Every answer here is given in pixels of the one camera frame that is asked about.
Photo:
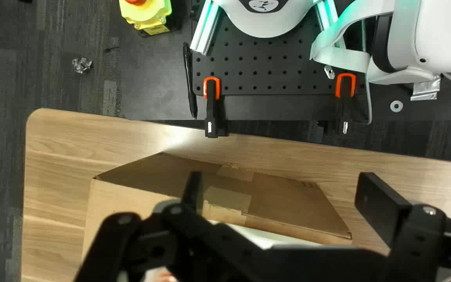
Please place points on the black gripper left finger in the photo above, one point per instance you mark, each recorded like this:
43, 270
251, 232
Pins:
148, 245

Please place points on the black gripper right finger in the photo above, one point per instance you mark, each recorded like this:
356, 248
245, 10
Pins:
419, 240

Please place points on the aluminium extrusion bar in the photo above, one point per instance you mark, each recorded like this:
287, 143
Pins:
207, 29

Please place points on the brown cardboard box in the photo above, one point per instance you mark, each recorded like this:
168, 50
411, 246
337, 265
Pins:
289, 204

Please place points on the metal washer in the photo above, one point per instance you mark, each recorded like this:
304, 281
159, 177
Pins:
397, 105

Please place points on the yellow emergency stop button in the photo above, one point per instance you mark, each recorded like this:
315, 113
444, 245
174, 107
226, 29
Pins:
148, 16

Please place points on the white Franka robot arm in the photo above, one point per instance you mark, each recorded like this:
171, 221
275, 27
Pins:
267, 24

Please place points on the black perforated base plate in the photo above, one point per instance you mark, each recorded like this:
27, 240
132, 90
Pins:
267, 68

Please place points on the pile of metal screws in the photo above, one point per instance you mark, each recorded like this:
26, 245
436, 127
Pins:
82, 65

